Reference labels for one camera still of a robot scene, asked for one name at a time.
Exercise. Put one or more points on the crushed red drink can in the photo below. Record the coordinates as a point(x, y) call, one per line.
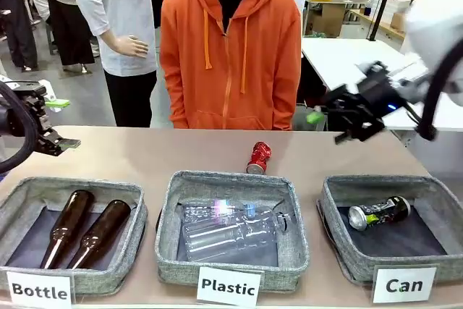
point(259, 157)

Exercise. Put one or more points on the grey fabric basket Can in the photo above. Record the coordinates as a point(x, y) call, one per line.
point(336, 229)

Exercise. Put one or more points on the stack of white boxes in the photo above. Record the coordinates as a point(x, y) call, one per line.
point(396, 7)

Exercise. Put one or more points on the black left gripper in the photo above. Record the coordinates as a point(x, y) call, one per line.
point(18, 121)

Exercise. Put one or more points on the grey fabric basket Plastic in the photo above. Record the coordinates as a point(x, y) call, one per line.
point(231, 276)

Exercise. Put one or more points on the wooden shelf board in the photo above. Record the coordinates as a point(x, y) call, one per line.
point(380, 23)

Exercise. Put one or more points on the white label Bottle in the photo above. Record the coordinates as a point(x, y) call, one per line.
point(40, 291)

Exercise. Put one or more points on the crushed black drink can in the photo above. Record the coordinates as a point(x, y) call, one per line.
point(383, 211)

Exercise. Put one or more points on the brown glass bottle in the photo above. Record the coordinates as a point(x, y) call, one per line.
point(105, 225)
point(70, 218)

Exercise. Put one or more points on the large clear plastic bottle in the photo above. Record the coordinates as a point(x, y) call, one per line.
point(231, 236)

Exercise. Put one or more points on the person in grey shirt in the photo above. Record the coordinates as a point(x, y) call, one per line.
point(126, 8)

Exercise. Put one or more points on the black metal pole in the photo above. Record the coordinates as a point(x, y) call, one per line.
point(383, 1)

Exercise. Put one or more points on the small clear plastic bottle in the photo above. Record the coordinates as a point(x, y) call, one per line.
point(217, 209)

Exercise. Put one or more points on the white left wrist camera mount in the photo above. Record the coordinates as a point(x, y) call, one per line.
point(8, 81)

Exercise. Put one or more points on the small cardboard box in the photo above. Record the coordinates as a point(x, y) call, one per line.
point(399, 21)

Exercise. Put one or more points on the white label Plastic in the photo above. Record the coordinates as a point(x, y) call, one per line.
point(228, 287)

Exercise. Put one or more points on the white label Can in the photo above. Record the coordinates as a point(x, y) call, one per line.
point(404, 285)

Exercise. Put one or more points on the bare forearm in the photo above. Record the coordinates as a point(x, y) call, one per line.
point(110, 42)

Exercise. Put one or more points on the grey fabric basket Bottle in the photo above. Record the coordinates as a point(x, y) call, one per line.
point(119, 251)

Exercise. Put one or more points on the person in dark clothes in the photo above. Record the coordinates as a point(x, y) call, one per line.
point(16, 8)

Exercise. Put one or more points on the large cardboard box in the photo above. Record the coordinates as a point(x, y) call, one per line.
point(329, 19)

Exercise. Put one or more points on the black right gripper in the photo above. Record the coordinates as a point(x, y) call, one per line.
point(378, 88)

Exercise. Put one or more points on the person in orange hoodie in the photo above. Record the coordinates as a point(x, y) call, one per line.
point(202, 52)

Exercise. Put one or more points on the person in black skirt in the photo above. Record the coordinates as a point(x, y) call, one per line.
point(68, 23)

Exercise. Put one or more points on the pale bare hand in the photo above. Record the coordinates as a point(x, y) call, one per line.
point(134, 47)

